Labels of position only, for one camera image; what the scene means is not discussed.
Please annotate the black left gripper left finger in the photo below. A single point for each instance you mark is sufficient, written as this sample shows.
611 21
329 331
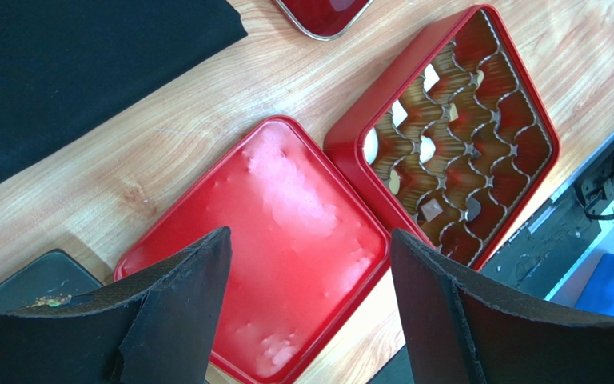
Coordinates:
155 326

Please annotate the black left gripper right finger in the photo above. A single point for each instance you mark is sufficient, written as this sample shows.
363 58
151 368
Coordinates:
461 326

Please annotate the brown rectangular chocolate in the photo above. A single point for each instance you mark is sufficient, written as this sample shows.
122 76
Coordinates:
429 209

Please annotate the dark leaf chocolate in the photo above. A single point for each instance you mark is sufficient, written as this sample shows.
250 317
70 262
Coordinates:
473 208

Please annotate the cream oval chocolate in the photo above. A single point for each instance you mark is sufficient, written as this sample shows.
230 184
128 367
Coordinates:
394 182

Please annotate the red tin lid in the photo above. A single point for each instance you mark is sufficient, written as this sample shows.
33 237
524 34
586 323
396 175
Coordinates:
306 250

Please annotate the white round chocolate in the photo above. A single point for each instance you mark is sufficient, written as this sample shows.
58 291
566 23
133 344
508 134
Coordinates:
427 149
371 146

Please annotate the red chocolate box with tray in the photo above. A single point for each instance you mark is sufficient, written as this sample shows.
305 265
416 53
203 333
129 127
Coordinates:
499 150

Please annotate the tan small chocolate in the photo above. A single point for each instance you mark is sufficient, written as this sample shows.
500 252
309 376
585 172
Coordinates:
479 76
453 114

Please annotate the white square chocolate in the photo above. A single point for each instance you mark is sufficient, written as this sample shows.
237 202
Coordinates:
431 77
399 114

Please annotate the red chocolate serving tray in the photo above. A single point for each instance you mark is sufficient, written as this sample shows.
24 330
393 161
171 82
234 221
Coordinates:
322 20

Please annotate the turquoise glazed dark plate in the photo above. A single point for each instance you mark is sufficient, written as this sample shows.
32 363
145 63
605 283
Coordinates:
50 280

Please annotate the black cloth placemat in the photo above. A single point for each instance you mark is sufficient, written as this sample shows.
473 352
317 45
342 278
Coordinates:
68 66

